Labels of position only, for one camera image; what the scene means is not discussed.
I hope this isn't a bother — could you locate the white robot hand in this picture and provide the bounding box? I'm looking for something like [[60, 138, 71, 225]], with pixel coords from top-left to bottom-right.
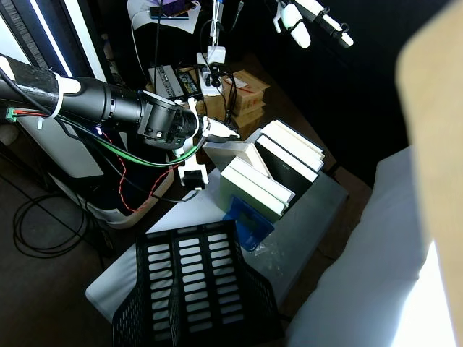
[[197, 113, 242, 145], [280, 0, 355, 50]]

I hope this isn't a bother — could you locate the small cream book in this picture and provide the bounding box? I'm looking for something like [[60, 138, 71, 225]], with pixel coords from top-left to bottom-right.
[[201, 140, 273, 179]]

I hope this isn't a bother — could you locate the plain cardboard box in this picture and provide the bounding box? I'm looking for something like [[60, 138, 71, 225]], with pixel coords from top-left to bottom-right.
[[231, 103, 267, 140]]

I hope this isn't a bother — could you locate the white power strip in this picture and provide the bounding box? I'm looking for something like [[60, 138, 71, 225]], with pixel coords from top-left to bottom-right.
[[196, 52, 227, 97]]

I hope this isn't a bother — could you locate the cardboard box with red print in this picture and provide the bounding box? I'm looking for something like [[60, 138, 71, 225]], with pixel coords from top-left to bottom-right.
[[220, 69, 271, 113]]

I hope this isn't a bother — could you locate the black power supply with label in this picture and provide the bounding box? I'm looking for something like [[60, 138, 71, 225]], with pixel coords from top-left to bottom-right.
[[174, 69, 204, 101]]

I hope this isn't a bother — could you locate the black plug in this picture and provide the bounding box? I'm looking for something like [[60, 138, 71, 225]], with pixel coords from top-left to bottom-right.
[[208, 61, 224, 87]]

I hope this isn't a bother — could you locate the white spine book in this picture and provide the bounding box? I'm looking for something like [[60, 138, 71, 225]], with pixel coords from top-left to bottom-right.
[[257, 134, 324, 174]]

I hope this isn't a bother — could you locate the silver power supply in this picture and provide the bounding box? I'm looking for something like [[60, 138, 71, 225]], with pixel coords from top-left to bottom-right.
[[148, 64, 184, 100]]

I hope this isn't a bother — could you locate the cream covered book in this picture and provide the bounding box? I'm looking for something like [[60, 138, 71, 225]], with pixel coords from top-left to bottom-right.
[[262, 126, 326, 162]]

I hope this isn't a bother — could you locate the blue bookend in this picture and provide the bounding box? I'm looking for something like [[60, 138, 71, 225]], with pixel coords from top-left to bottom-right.
[[221, 194, 276, 252]]

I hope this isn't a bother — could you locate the white plug adapter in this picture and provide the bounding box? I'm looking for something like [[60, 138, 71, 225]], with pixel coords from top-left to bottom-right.
[[206, 45, 227, 63]]

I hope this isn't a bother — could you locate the black covered book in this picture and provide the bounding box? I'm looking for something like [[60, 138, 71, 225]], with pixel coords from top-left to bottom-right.
[[257, 142, 320, 203]]

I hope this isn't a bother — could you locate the grey usb hub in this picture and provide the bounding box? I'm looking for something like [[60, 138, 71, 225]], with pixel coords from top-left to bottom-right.
[[211, 0, 223, 39]]

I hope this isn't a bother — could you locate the dark curtain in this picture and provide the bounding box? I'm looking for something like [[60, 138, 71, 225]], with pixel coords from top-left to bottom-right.
[[252, 0, 413, 189]]

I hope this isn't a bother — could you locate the smartphone with blue edge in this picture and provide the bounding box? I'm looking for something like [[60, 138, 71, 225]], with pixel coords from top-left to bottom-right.
[[150, 5, 191, 21]]

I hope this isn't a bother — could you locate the purple item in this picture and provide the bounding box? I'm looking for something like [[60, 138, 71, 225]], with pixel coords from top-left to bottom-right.
[[158, 0, 189, 12]]

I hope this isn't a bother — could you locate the clear plastic scrap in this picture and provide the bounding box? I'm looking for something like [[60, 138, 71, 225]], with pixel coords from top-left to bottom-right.
[[251, 241, 289, 278]]

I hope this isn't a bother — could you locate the white curved stand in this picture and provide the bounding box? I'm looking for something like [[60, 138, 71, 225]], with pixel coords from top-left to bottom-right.
[[127, 0, 200, 36]]

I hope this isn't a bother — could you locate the black mesh file rack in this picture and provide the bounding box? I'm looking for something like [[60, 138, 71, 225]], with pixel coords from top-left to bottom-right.
[[111, 219, 285, 347]]

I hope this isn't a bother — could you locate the white tower with light strip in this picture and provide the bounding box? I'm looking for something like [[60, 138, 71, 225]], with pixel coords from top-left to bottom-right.
[[0, 0, 177, 229]]

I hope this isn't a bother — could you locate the beige panel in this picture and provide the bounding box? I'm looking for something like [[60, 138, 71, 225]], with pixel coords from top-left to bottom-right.
[[395, 0, 463, 347]]

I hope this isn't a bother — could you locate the long black cable loop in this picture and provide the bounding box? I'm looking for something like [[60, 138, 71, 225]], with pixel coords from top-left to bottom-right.
[[12, 194, 109, 258]]

